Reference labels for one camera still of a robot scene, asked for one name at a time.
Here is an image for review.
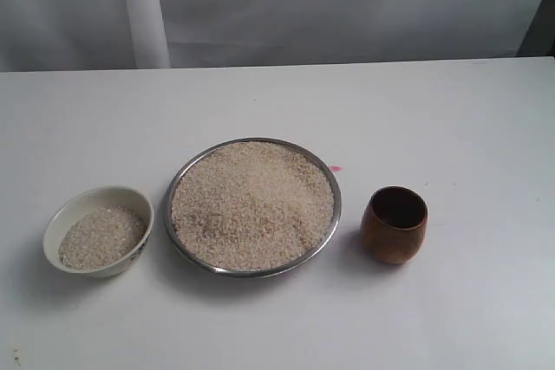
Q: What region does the white ceramic bowl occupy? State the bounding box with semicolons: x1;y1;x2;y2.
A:
42;185;155;279

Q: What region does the rice in steel pan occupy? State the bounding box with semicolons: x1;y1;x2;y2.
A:
170;141;334;272

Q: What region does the brown wooden cup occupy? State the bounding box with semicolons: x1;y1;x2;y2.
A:
361;186;428;265

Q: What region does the dark stand at right edge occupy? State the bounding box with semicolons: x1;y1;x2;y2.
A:
517;0;554;57

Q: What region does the rice in white bowl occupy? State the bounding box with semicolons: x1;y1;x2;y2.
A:
58;205;147;269

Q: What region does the stainless steel round pan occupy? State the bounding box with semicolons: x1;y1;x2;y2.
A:
160;137;342;279

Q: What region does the white backdrop curtain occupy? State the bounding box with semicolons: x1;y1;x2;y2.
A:
1;0;541;71

